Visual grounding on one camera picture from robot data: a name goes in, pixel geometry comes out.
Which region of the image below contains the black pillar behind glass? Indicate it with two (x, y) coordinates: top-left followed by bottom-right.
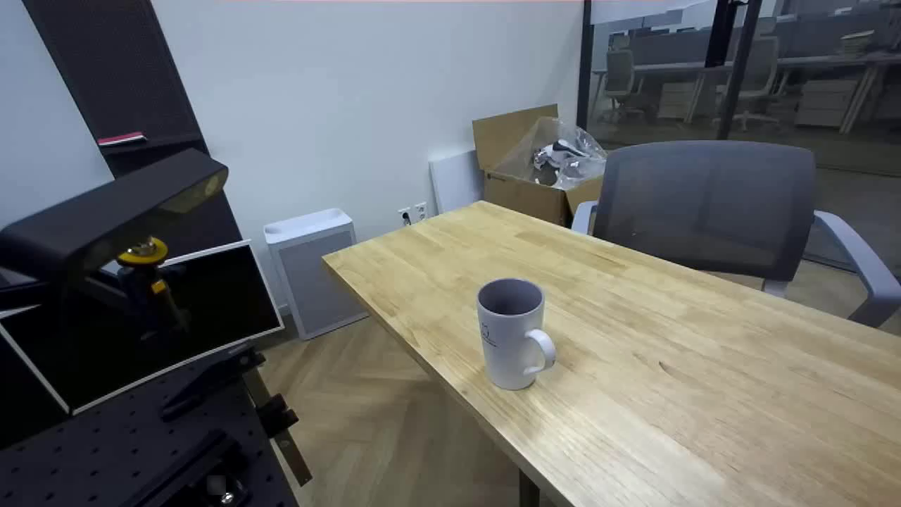
(701, 0), (765, 143)

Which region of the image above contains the black table leg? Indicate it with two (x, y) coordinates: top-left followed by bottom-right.
(511, 468), (545, 507)

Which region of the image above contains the white flat board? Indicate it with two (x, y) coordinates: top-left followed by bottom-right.
(428, 146), (487, 217)

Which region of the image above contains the yellow knob camera mount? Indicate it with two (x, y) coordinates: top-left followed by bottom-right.
(114, 233), (190, 333)

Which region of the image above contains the black glass wall frame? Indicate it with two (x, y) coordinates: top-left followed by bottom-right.
(575, 0), (600, 210)

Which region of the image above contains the black box with white edges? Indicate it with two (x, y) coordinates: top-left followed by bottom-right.
(0, 236), (286, 416)

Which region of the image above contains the white ceramic mug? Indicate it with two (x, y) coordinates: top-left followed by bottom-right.
(475, 275), (559, 395)

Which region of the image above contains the office chair behind glass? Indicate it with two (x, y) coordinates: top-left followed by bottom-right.
(600, 30), (642, 123)

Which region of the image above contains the grey mesh office chair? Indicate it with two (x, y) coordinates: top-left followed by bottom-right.
(570, 138), (901, 330)

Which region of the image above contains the black perforated breadboard table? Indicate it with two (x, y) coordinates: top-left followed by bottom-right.
(0, 350), (304, 507)

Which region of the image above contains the white air purifier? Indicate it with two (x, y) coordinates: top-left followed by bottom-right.
(262, 206), (372, 340)

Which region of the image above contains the office desk behind glass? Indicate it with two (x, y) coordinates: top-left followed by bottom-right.
(777, 50), (901, 136)

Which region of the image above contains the black clamp with tan strip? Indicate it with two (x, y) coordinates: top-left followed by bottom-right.
(245, 368), (314, 489)

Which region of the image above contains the brown cardboard box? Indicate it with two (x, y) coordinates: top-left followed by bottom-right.
(471, 102), (604, 227)

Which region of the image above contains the black slanted shelf unit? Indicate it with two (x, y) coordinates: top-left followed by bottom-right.
(21, 0), (245, 255)

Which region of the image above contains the white wall outlet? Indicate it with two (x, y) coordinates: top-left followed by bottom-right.
(397, 199), (431, 227)

